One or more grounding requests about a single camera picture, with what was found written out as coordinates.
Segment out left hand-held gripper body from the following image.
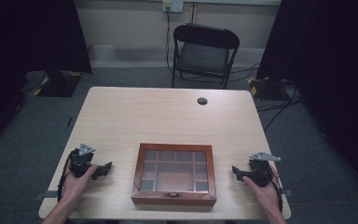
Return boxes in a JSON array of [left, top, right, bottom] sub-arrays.
[[68, 143, 104, 179]]

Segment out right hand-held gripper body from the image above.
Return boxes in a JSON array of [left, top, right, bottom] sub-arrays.
[[243, 151, 282, 189]]

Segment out wooden box with glass lid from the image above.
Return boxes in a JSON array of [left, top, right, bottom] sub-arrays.
[[131, 142, 218, 207]]

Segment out person's left hand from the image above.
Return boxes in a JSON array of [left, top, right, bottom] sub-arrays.
[[61, 163, 100, 203]]

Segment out person's right hand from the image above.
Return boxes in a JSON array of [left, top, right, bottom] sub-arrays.
[[241, 165, 282, 217]]

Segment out black stand base yellow stripes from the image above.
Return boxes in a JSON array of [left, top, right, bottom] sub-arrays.
[[246, 76, 291, 102], [32, 70, 83, 98]]

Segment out black curtain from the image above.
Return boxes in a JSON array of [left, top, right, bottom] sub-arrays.
[[0, 0, 93, 157], [255, 0, 358, 202]]

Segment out black folding chair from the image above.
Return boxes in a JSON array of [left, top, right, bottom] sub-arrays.
[[171, 22, 241, 91]]

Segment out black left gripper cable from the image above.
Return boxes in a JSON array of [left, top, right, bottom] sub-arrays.
[[56, 148, 79, 203]]

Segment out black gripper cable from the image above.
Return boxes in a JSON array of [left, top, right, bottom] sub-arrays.
[[271, 174, 284, 214], [56, 148, 79, 203]]

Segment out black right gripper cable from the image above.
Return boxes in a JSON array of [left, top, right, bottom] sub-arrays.
[[271, 174, 284, 214]]

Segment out grey table strap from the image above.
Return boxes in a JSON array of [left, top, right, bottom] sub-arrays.
[[33, 189, 59, 202]]

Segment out black floor cables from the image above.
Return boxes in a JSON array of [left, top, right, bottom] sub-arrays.
[[229, 63, 303, 133]]

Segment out black wall socket cable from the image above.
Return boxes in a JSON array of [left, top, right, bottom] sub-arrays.
[[165, 6, 175, 77]]

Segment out white wall socket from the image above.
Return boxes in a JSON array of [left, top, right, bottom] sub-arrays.
[[162, 0, 185, 14]]

